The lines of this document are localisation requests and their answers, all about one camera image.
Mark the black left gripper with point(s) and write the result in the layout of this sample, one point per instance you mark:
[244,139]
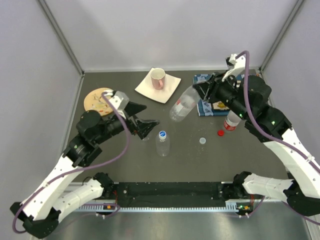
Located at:
[143,127]

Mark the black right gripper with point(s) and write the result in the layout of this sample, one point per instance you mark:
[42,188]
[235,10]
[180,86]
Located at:
[208,90]

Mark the clear bottle with red label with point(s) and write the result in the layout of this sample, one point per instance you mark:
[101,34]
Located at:
[231,122]

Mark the clear bottle with white cap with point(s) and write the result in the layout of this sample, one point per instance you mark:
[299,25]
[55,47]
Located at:
[184,105]

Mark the red bottle cap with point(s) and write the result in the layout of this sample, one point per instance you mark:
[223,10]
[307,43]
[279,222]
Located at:
[220,133]

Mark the white bottle cap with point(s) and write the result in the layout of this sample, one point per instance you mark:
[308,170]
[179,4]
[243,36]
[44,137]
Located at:
[202,140]

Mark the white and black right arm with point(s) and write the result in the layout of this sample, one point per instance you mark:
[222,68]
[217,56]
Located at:
[248,99]

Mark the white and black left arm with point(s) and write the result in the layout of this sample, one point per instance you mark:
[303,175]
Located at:
[44,210]

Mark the short clear capped bottle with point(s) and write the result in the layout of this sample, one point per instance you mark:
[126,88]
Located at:
[147,138]

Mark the clear bottle with blue cap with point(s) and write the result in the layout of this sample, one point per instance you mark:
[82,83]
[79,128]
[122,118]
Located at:
[162,142]

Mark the blue patterned placemat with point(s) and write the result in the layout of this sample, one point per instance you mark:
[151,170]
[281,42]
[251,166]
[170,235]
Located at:
[204,108]

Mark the pink ceramic mug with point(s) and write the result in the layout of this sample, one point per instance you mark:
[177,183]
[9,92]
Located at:
[158,78]

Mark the beige oval painted plate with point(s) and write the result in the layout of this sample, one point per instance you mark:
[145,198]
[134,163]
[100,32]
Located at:
[94,101]

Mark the white square plate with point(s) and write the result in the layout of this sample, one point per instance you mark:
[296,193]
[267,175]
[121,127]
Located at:
[146,89]

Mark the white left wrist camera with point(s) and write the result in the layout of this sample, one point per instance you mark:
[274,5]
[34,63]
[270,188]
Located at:
[116,100]

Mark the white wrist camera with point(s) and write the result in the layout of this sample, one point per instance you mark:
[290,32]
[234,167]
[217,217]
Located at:
[236,64]
[116,100]

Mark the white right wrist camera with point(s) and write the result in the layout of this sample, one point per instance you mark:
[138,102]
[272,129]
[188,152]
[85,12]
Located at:
[236,64]

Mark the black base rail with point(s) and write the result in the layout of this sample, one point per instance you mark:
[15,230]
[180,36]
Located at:
[176,194]

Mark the metal frame post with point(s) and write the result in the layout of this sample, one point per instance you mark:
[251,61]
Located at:
[60,35]
[288,22]

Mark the grey slotted cable duct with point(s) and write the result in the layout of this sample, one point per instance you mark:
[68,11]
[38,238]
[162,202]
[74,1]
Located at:
[230,206]

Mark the left metal frame post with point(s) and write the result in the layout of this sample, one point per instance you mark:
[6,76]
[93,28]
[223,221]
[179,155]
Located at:
[60,35]

